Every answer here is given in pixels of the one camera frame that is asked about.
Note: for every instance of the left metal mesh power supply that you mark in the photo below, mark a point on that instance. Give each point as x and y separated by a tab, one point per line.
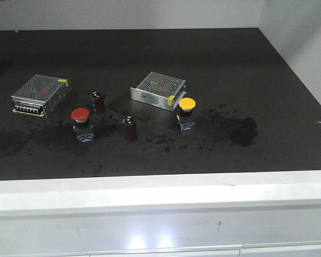
40	95

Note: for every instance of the right metal mesh power supply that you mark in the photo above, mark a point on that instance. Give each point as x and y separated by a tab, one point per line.
159	90

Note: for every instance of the metal mesh power supply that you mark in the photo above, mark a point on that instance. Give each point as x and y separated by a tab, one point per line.
40	95
159	90

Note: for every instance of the yellow mushroom push button switch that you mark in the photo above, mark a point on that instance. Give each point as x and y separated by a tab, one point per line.
183	114

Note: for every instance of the front dark brown capacitor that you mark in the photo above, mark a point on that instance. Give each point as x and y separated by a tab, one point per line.
129	125

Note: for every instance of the red mushroom push button switch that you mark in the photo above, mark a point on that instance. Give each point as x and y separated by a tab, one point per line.
82	126

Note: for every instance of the white cabinet drawer front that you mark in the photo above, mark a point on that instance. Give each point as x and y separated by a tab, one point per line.
243	231

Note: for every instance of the rear dark brown capacitor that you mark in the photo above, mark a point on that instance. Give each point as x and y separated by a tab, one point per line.
97	102

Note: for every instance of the dark brown capacitor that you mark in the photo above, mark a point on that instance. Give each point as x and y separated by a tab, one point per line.
97	102
129	125

